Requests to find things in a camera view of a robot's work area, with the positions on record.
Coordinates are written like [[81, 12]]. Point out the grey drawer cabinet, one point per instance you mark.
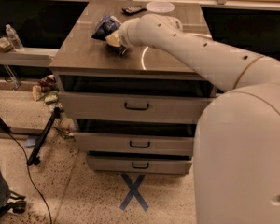
[[86, 65]]

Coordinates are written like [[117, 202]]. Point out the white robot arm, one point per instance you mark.
[[236, 160]]

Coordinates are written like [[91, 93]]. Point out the pile of snack bags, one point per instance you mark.
[[46, 89]]

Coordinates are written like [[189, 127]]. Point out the black remote control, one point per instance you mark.
[[133, 10]]

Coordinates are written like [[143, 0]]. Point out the grey low shelf bench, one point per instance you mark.
[[33, 57]]

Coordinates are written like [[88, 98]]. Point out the blue chip bag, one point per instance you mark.
[[106, 26]]

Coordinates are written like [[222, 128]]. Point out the blue tape X mark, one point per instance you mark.
[[133, 192]]

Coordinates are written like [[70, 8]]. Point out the bottom grey drawer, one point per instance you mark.
[[138, 165]]

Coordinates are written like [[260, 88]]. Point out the middle grey drawer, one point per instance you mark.
[[137, 144]]

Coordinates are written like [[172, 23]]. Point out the top grey drawer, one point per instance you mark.
[[133, 108]]

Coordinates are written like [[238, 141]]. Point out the clear plastic water bottle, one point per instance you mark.
[[14, 38]]

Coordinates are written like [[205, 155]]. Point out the grey drawer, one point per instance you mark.
[[133, 108], [138, 165], [137, 144]]

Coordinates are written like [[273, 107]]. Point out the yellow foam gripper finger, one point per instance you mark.
[[113, 40]]

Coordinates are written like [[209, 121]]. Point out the white ceramic bowl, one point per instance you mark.
[[160, 7]]

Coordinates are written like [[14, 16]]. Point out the crumpled wrapper on shelf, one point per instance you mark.
[[5, 45]]

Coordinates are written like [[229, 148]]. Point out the black tripod leg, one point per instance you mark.
[[34, 159]]

